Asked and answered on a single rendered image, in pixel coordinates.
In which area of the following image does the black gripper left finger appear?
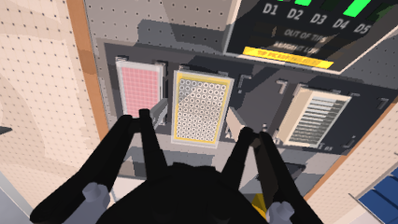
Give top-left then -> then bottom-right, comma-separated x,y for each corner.
30,98 -> 179,224

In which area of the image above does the yellow waste bin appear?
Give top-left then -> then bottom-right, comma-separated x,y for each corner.
251,193 -> 267,219

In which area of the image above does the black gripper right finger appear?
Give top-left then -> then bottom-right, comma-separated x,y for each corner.
206,106 -> 324,224

